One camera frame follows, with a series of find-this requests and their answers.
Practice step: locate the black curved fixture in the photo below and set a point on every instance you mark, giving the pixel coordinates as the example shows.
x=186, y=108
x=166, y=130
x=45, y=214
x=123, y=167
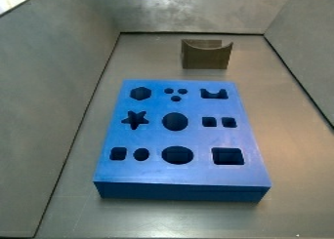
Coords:
x=205, y=54

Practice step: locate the blue shape-sorter block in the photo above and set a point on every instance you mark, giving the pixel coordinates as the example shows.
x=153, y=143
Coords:
x=180, y=144

